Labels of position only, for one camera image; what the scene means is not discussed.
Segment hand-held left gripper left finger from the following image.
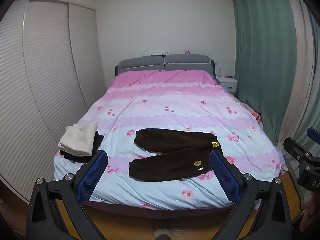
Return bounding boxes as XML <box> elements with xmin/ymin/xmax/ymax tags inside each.
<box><xmin>26</xmin><ymin>149</ymin><xmax>118</xmax><ymax>240</ymax></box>

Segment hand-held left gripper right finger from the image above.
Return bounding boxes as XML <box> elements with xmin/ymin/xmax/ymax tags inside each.
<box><xmin>209</xmin><ymin>150</ymin><xmax>293</xmax><ymax>240</ymax></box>

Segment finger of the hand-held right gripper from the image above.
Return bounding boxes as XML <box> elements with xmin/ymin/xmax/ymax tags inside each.
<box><xmin>307</xmin><ymin>127</ymin><xmax>320</xmax><ymax>144</ymax></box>
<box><xmin>284</xmin><ymin>137</ymin><xmax>313</xmax><ymax>163</ymax></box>

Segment dark brown pants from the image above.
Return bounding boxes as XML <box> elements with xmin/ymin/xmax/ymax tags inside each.
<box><xmin>128</xmin><ymin>128</ymin><xmax>222</xmax><ymax>182</ymax></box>

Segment person's right hand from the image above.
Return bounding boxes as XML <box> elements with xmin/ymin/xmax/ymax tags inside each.
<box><xmin>300</xmin><ymin>194</ymin><xmax>320</xmax><ymax>233</ymax></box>

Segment black folded cloth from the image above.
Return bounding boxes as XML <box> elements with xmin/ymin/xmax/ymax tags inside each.
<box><xmin>59</xmin><ymin>131</ymin><xmax>104</xmax><ymax>164</ymax></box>

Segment white folded cloth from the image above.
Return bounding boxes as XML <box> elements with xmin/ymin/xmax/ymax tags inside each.
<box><xmin>58</xmin><ymin>122</ymin><xmax>98</xmax><ymax>157</ymax></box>

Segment beige curtain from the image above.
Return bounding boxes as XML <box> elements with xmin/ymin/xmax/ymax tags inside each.
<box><xmin>276</xmin><ymin>0</ymin><xmax>317</xmax><ymax>153</ymax></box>

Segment pale pink bedsheet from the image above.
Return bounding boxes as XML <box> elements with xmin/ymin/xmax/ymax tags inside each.
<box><xmin>235</xmin><ymin>95</ymin><xmax>278</xmax><ymax>148</ymax></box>

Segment bed with pink floral cover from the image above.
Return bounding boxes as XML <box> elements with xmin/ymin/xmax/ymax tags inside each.
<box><xmin>53</xmin><ymin>69</ymin><xmax>284</xmax><ymax>210</ymax></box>

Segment white nightstand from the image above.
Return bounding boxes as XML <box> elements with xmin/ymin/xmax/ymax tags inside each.
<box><xmin>216</xmin><ymin>76</ymin><xmax>238</xmax><ymax>94</ymax></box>

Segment white louvered wardrobe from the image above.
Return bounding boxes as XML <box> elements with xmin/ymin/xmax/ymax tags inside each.
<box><xmin>0</xmin><ymin>0</ymin><xmax>107</xmax><ymax>204</ymax></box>

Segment bed with grey headboard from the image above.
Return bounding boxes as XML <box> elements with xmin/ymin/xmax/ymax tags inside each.
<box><xmin>53</xmin><ymin>54</ymin><xmax>285</xmax><ymax>220</ymax></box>

